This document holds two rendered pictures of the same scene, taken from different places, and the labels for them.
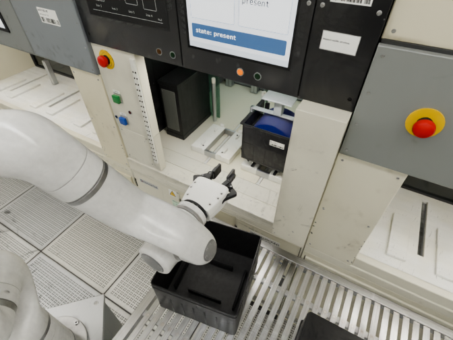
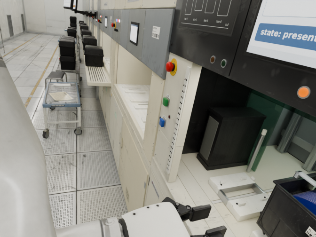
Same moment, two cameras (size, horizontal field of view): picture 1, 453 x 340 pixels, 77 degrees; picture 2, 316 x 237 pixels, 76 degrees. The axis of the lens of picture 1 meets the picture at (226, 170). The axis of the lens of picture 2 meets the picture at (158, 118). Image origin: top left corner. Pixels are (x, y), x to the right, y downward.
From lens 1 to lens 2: 40 cm
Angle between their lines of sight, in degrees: 35
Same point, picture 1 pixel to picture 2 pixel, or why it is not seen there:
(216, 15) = (297, 8)
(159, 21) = (225, 26)
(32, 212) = (93, 164)
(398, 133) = not seen: outside the picture
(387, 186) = not seen: outside the picture
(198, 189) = (151, 218)
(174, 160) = (186, 181)
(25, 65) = (146, 82)
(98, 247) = (104, 215)
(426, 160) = not seen: outside the picture
